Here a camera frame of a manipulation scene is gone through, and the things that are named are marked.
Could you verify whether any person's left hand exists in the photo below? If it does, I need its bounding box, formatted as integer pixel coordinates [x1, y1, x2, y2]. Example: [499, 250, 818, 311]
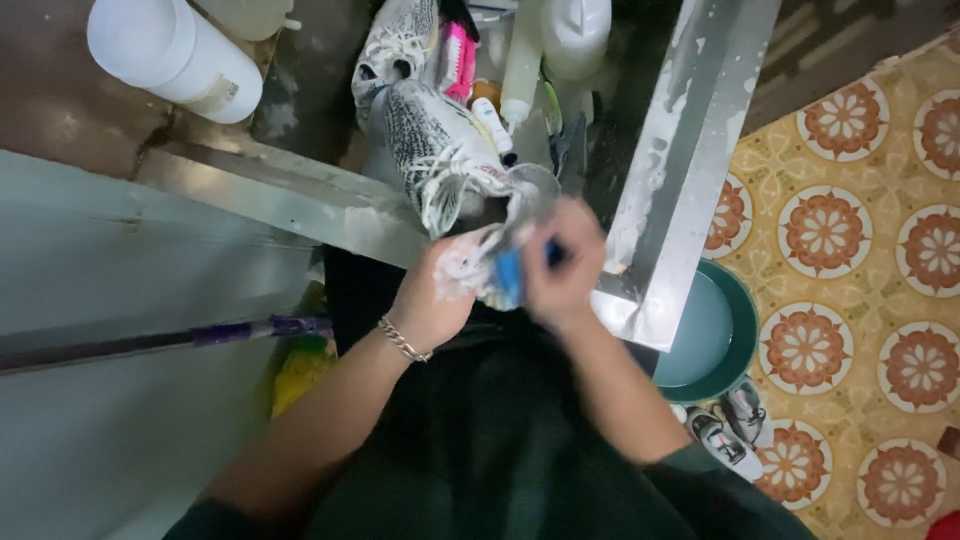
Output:
[389, 223, 502, 354]

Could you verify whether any person's right hand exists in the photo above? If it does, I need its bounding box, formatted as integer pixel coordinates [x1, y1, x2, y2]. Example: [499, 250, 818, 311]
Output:
[520, 198, 608, 335]

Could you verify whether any blue cleaning brush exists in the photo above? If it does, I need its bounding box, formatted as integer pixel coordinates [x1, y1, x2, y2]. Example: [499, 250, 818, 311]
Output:
[483, 238, 565, 312]

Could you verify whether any grey knit sneaker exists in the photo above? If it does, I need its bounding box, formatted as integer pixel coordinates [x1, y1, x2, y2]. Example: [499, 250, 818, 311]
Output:
[382, 79, 562, 241]
[351, 0, 441, 129]

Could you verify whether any small white tube bottle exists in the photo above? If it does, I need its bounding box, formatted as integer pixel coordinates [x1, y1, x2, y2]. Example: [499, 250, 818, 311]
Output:
[471, 97, 519, 168]

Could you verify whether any translucent squeeze bottle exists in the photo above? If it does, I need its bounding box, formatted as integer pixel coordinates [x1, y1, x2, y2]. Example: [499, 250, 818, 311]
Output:
[499, 0, 544, 136]

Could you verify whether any green basin of water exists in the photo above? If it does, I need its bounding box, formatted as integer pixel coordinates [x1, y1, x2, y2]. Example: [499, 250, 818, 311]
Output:
[651, 258, 760, 406]

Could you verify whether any white plastic canister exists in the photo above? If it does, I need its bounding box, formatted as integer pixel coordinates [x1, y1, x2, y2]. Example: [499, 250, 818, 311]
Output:
[540, 0, 612, 81]

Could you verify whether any pink scrub brush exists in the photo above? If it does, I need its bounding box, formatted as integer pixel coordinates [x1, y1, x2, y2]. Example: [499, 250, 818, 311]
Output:
[438, 21, 479, 105]

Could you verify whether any person's dark clothing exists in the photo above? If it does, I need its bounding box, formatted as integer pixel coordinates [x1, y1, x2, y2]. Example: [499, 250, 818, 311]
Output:
[163, 243, 817, 540]

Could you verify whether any black white slipper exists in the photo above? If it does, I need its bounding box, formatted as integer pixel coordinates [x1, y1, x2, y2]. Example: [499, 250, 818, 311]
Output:
[716, 377, 775, 450]
[684, 405, 765, 483]

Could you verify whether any yellow plastic bag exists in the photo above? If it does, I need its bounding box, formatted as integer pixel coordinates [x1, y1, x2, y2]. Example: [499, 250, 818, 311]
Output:
[271, 281, 337, 420]

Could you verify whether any translucent plastic container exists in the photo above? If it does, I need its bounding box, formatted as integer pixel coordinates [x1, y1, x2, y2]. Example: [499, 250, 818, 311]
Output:
[193, 0, 303, 42]

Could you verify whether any white plastic jug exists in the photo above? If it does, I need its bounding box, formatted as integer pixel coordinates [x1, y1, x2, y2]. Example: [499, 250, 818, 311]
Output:
[87, 0, 264, 125]

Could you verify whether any metal angle frame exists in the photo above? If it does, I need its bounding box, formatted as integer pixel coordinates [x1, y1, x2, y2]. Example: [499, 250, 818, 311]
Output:
[135, 0, 783, 354]

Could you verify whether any green handled tool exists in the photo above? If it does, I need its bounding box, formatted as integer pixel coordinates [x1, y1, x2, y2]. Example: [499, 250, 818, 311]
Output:
[541, 78, 565, 138]

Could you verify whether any silver chain bracelet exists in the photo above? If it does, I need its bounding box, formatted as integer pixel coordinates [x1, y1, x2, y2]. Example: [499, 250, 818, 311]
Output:
[377, 315, 435, 364]

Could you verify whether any purple handled mop pole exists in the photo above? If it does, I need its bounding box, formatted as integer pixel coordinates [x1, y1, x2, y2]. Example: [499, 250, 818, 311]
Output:
[0, 315, 335, 376]

